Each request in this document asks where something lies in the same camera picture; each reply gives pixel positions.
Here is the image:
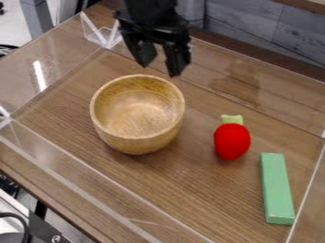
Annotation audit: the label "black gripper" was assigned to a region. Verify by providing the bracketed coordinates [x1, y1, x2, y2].
[112, 8, 191, 77]

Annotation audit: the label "red plush fruit green leaf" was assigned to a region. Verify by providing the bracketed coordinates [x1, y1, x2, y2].
[213, 114, 251, 160]

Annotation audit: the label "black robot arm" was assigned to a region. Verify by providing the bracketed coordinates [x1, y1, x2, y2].
[112, 0, 191, 77]

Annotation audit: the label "light wooden bowl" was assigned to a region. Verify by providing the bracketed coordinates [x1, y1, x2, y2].
[88, 74, 186, 155]

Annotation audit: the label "clear acrylic tray walls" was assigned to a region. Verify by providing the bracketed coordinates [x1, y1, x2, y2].
[0, 7, 325, 243]

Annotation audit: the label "green rectangular block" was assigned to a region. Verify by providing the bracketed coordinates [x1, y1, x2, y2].
[261, 152, 296, 225]

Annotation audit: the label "black clamp under table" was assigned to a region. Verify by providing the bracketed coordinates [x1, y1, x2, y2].
[0, 172, 74, 243]

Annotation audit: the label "clear acrylic corner bracket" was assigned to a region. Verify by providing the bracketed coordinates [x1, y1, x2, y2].
[80, 11, 123, 49]

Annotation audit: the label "grey post in background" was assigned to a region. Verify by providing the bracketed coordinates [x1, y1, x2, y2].
[19, 0, 55, 39]

